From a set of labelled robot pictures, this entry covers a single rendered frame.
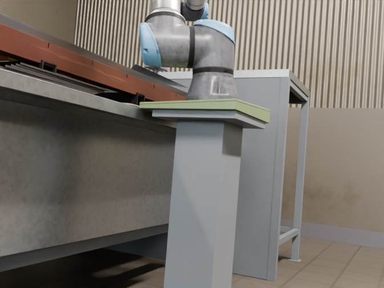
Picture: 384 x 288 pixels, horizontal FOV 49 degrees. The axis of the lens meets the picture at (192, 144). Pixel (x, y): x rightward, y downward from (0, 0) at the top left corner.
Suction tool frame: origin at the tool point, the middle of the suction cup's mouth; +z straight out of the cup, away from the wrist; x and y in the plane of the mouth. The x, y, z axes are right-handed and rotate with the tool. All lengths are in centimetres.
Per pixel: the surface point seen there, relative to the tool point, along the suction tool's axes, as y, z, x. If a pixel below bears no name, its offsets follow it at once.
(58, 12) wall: -174, -123, -275
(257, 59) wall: -217, -67, -49
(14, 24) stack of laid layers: 74, 2, 11
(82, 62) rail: 53, 6, 13
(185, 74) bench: -57, -16, -22
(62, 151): 62, 33, 18
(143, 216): 18, 53, 14
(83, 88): 65, 17, 27
